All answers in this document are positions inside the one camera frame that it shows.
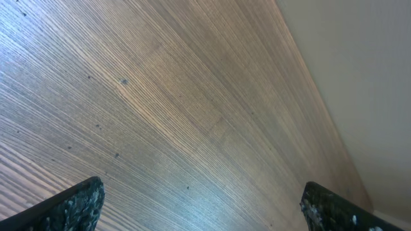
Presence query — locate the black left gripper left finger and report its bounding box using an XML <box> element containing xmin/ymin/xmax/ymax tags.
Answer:
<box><xmin>1</xmin><ymin>176</ymin><xmax>105</xmax><ymax>231</ymax></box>

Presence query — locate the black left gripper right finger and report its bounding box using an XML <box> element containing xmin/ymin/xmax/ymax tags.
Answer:
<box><xmin>300</xmin><ymin>182</ymin><xmax>403</xmax><ymax>231</ymax></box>

